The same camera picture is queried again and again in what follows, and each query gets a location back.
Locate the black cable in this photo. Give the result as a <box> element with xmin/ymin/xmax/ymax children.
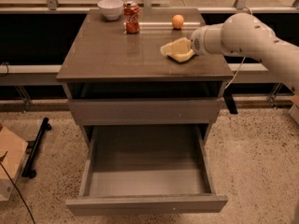
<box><xmin>0</xmin><ymin>151</ymin><xmax>40</xmax><ymax>224</ymax></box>

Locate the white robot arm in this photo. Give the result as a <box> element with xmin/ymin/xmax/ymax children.
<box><xmin>160</xmin><ymin>13</ymin><xmax>299</xmax><ymax>95</ymax></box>

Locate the orange ball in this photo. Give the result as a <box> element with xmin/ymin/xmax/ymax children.
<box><xmin>172</xmin><ymin>15</ymin><xmax>184</xmax><ymax>29</ymax></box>

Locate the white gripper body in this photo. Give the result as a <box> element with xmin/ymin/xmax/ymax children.
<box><xmin>191</xmin><ymin>27</ymin><xmax>207</xmax><ymax>55</ymax></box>

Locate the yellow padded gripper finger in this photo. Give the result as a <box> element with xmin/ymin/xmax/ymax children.
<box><xmin>160</xmin><ymin>37</ymin><xmax>194</xmax><ymax>56</ymax></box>

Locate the grey drawer cabinet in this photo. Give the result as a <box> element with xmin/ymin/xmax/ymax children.
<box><xmin>55</xmin><ymin>7</ymin><xmax>235</xmax><ymax>147</ymax></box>

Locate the white cable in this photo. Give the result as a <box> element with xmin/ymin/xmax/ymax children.
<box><xmin>223</xmin><ymin>5</ymin><xmax>254</xmax><ymax>91</ymax></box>

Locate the white bowl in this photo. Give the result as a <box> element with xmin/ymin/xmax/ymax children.
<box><xmin>97</xmin><ymin>0</ymin><xmax>123</xmax><ymax>21</ymax></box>

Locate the cardboard box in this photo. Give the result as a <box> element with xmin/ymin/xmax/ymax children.
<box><xmin>0</xmin><ymin>125</ymin><xmax>28</xmax><ymax>202</ymax></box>

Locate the yellow sponge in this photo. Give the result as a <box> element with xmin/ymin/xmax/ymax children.
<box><xmin>168</xmin><ymin>50</ymin><xmax>194</xmax><ymax>63</ymax></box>

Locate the closed grey upper drawer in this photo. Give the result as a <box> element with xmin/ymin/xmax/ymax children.
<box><xmin>68</xmin><ymin>98</ymin><xmax>221</xmax><ymax>126</ymax></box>

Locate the red soda can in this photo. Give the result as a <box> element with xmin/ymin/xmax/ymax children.
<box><xmin>123</xmin><ymin>1</ymin><xmax>139</xmax><ymax>34</ymax></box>

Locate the open grey lower drawer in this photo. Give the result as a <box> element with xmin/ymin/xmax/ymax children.
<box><xmin>66</xmin><ymin>124</ymin><xmax>228</xmax><ymax>216</ymax></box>

